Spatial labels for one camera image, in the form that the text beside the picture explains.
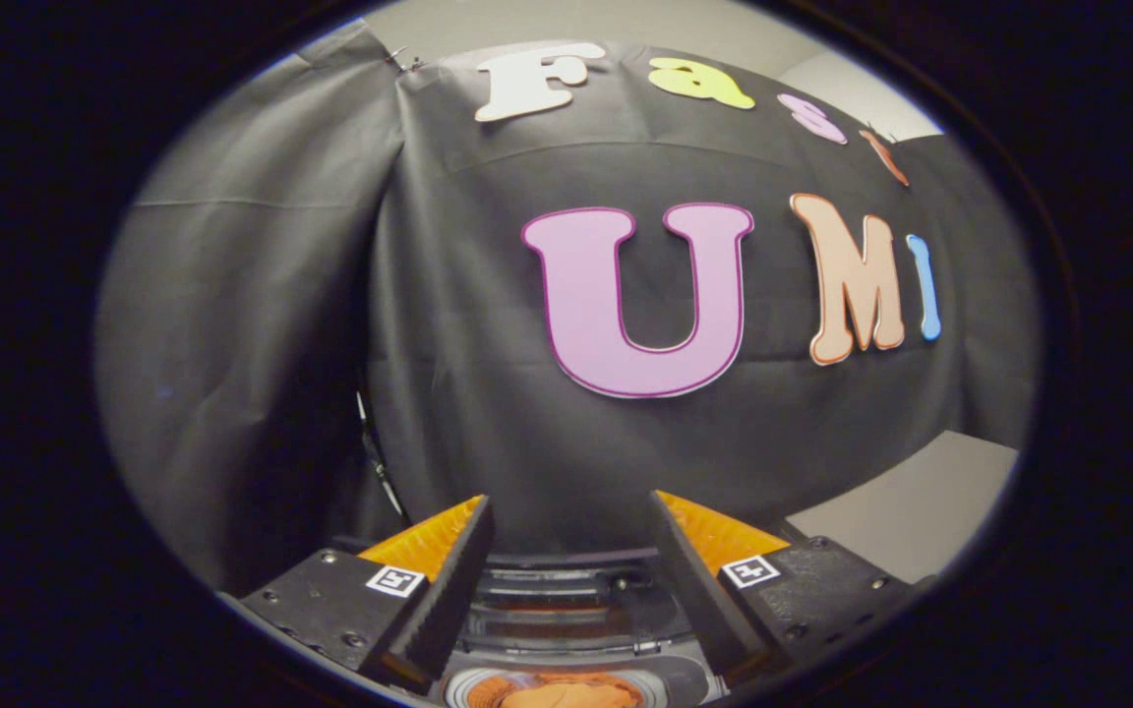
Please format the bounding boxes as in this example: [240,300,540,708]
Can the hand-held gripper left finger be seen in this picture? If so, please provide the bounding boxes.
[242,495,496,694]

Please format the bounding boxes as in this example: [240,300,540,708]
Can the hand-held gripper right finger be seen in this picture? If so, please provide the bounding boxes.
[650,490,922,684]

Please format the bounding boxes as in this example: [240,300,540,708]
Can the grey washing machine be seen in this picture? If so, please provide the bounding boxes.
[434,639,730,708]

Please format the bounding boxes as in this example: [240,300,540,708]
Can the orange shirt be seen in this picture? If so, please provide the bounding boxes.
[493,673,642,708]

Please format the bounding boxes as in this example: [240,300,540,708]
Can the black backdrop cloth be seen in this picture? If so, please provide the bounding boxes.
[94,20,1040,591]

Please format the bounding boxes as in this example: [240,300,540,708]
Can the white cabinet with grey top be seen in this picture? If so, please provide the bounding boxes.
[785,430,1020,583]

